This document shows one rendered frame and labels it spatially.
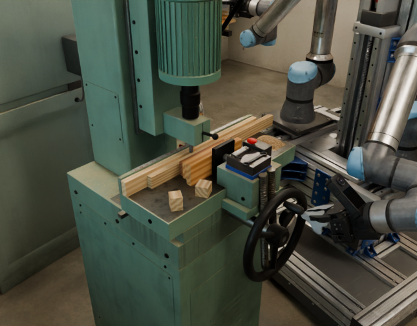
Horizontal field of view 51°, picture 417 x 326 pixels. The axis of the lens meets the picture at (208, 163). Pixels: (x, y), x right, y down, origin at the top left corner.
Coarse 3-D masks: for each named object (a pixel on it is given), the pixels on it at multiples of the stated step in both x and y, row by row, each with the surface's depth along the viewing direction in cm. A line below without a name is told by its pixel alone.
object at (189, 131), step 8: (168, 112) 134; (176, 112) 134; (168, 120) 133; (176, 120) 130; (184, 120) 129; (192, 120) 129; (200, 120) 129; (208, 120) 129; (168, 128) 134; (176, 128) 132; (184, 128) 129; (192, 128) 127; (200, 128) 128; (208, 128) 131; (176, 136) 133; (184, 136) 130; (192, 136) 128; (200, 136) 129; (208, 136) 132; (192, 144) 129
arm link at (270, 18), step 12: (276, 0) 174; (288, 0) 170; (300, 0) 170; (264, 12) 180; (276, 12) 175; (288, 12) 176; (264, 24) 181; (276, 24) 181; (240, 36) 189; (252, 36) 186; (264, 36) 187
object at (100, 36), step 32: (96, 0) 123; (96, 32) 129; (96, 64) 135; (128, 64) 129; (96, 96) 142; (128, 96) 133; (96, 128) 149; (128, 128) 138; (96, 160) 159; (128, 160) 144
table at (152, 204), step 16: (288, 144) 152; (272, 160) 143; (288, 160) 152; (176, 176) 134; (144, 192) 126; (160, 192) 126; (192, 192) 126; (224, 192) 128; (128, 208) 126; (144, 208) 120; (160, 208) 120; (192, 208) 120; (208, 208) 125; (224, 208) 129; (240, 208) 125; (256, 208) 126; (144, 224) 123; (160, 224) 117; (176, 224) 116; (192, 224) 122
